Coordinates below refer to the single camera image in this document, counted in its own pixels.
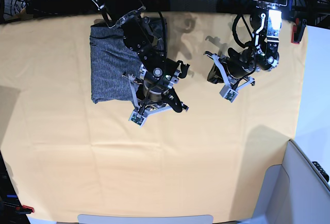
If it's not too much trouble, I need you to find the red clamp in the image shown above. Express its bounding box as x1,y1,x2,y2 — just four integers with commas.
14,205,35,215
291,18,307,44

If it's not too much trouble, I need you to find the grey long-sleeve T-shirt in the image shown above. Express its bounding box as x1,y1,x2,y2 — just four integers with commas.
89,16,170,104

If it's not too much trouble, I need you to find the red clamp right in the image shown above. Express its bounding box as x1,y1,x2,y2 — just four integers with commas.
291,18,307,44

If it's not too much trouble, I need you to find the white box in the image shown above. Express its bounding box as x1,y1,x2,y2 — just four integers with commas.
250,140,329,223

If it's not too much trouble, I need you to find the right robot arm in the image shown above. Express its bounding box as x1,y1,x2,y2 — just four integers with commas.
90,0,189,116

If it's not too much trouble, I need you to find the yellow table cloth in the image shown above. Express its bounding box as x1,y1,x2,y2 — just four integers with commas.
1,12,308,222

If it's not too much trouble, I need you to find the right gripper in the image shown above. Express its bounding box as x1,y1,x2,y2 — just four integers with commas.
136,79,189,113

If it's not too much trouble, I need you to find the dark round stool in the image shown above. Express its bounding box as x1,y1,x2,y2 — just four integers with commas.
216,0,255,14

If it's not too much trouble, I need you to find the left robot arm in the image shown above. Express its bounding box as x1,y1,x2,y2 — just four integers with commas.
207,0,292,89

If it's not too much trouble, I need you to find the black remote control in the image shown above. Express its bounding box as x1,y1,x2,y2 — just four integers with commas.
312,161,329,183

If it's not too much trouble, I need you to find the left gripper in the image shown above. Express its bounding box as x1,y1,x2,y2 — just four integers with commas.
207,54,256,85

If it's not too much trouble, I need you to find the red clamp left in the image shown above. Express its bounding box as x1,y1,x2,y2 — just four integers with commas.
14,205,35,215

